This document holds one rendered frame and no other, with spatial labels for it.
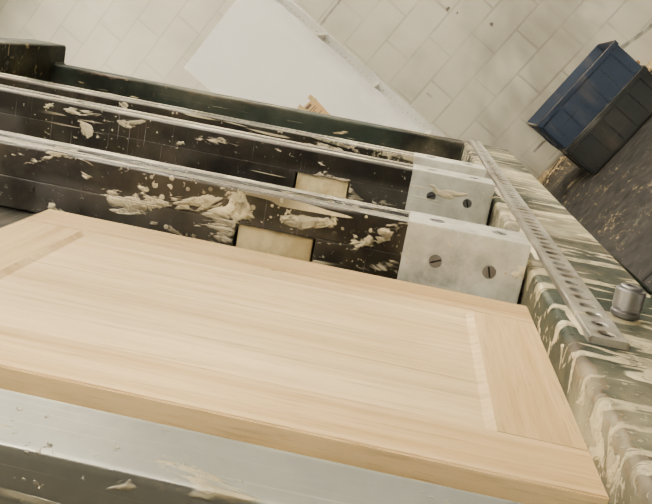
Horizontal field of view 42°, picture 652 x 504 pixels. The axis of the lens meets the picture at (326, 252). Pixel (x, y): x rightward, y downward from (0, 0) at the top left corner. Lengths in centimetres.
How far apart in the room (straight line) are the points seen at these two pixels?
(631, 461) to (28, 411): 30
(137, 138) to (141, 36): 482
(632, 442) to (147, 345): 30
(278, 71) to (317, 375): 395
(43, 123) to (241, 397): 95
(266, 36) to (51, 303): 391
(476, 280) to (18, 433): 57
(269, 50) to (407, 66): 155
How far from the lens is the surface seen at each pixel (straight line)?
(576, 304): 74
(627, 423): 52
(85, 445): 39
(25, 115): 141
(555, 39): 583
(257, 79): 450
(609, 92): 485
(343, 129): 220
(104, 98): 155
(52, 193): 93
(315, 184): 129
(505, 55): 581
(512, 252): 86
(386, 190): 128
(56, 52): 240
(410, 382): 59
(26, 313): 61
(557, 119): 480
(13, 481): 40
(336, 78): 443
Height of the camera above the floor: 112
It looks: 3 degrees down
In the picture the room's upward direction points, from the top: 49 degrees counter-clockwise
